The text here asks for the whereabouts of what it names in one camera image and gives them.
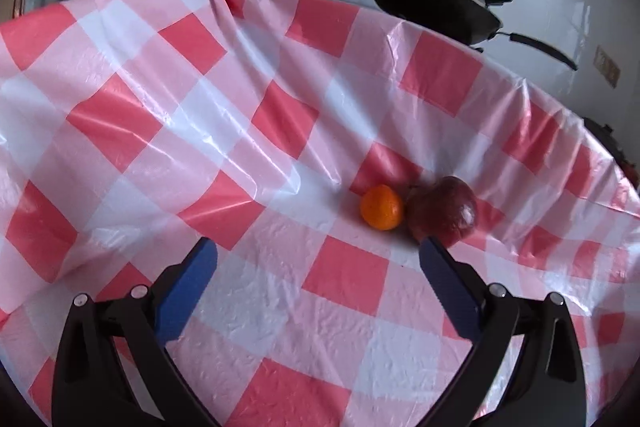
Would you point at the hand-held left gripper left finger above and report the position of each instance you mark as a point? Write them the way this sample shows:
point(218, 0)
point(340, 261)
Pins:
point(185, 292)

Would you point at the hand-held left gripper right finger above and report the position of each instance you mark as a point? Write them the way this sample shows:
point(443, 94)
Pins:
point(450, 292)

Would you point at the dark red apple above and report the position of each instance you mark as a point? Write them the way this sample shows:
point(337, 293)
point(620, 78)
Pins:
point(442, 216)

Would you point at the orange mandarin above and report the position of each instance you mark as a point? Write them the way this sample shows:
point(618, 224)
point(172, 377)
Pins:
point(381, 207)

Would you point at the red white checkered tablecloth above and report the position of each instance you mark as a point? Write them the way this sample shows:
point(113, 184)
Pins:
point(250, 157)

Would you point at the red container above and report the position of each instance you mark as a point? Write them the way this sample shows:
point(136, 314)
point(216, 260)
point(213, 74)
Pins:
point(631, 169)

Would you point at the dark cooking pot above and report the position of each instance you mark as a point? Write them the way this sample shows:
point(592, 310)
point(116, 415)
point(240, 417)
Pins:
point(602, 129)

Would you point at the wall socket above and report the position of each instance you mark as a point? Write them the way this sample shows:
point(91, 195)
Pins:
point(607, 66)

